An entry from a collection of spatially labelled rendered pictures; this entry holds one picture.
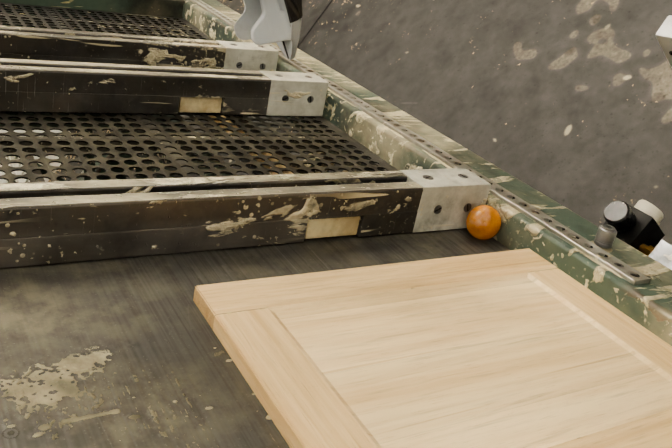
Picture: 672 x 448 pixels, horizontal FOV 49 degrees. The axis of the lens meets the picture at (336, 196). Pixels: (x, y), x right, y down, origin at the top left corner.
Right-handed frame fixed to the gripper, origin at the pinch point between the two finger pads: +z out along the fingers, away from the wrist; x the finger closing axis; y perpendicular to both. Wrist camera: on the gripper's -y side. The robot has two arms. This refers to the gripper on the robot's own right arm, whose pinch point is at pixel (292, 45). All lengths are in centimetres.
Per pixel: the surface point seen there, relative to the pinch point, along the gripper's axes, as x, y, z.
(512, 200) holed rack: 5.2, -24.5, 34.8
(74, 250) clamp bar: -2.8, 31.0, 10.5
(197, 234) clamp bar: -1.5, 18.4, 16.0
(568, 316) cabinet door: 26.1, -10.8, 34.9
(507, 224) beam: 7.1, -21.1, 36.2
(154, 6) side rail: -129, -30, 25
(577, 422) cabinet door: 39.4, 3.7, 29.1
